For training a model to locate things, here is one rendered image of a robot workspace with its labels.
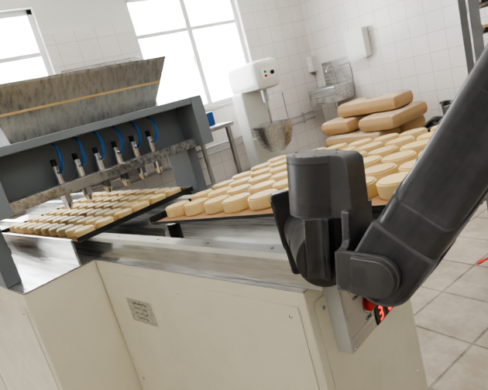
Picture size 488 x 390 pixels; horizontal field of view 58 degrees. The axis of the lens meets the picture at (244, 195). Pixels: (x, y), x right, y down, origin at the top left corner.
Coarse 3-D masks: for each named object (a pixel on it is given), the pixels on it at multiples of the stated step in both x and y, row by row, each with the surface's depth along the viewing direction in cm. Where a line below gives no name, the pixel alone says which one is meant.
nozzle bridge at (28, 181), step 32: (96, 128) 119; (128, 128) 136; (160, 128) 144; (192, 128) 147; (0, 160) 110; (32, 160) 115; (64, 160) 121; (128, 160) 133; (192, 160) 156; (0, 192) 102; (32, 192) 115; (64, 192) 116; (0, 256) 111
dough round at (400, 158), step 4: (396, 152) 67; (400, 152) 66; (404, 152) 65; (408, 152) 64; (412, 152) 64; (416, 152) 64; (388, 156) 66; (392, 156) 65; (396, 156) 65; (400, 156) 64; (404, 156) 63; (408, 156) 63; (412, 156) 63; (416, 156) 64; (384, 160) 65; (388, 160) 64; (392, 160) 64; (396, 160) 63; (400, 160) 63; (404, 160) 63; (408, 160) 63; (400, 164) 63
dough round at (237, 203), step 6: (228, 198) 75; (234, 198) 73; (240, 198) 71; (246, 198) 72; (222, 204) 73; (228, 204) 72; (234, 204) 71; (240, 204) 71; (246, 204) 72; (228, 210) 72; (234, 210) 71; (240, 210) 72
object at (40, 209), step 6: (180, 198) 134; (186, 198) 132; (42, 204) 209; (48, 204) 204; (54, 204) 199; (60, 204) 195; (168, 204) 139; (30, 210) 222; (36, 210) 217; (42, 210) 212; (150, 210) 148; (156, 210) 145; (162, 210) 143; (372, 210) 91; (378, 210) 90; (378, 216) 91
